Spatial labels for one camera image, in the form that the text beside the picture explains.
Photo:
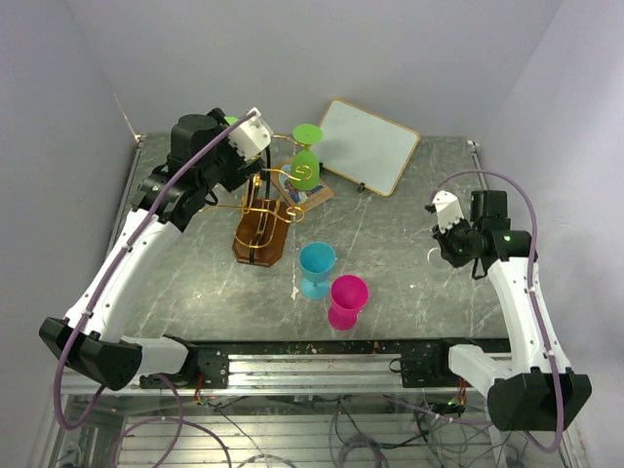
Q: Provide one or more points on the pink wine glass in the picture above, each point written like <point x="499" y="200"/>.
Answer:
<point x="349" y="296"/>

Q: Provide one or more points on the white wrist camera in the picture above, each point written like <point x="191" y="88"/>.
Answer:
<point x="446" y="207"/>
<point x="252" y="136"/>

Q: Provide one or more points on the aluminium rail frame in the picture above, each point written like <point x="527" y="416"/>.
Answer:
<point x="336" y="366"/>

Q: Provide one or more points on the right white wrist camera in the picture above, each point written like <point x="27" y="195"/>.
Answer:
<point x="446" y="207"/>

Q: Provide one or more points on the clear wine glass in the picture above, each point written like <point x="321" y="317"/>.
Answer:
<point x="434" y="258"/>

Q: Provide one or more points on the blue wine glass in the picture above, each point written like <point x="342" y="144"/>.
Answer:
<point x="316" y="261"/>

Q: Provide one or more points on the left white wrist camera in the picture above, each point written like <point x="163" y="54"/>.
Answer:
<point x="252" y="136"/>

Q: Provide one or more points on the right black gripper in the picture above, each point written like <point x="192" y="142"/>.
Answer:
<point x="455" y="259"/>

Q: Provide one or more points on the gold framed whiteboard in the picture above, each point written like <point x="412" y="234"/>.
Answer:
<point x="364" y="147"/>

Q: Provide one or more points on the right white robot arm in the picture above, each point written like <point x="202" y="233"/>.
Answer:
<point x="521" y="312"/>

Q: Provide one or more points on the gold wine glass rack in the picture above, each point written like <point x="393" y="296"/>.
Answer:
<point x="261" y="234"/>

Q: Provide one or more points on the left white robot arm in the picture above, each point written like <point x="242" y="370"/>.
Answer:
<point x="206" y="151"/>

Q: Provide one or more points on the green wine glass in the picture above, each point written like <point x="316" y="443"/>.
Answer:
<point x="231" y="120"/>
<point x="305" y="167"/>

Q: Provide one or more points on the small illustrated book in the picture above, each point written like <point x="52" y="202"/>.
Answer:
<point x="306" y="199"/>

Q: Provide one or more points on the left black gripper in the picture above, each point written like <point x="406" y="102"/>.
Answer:
<point x="242" y="169"/>

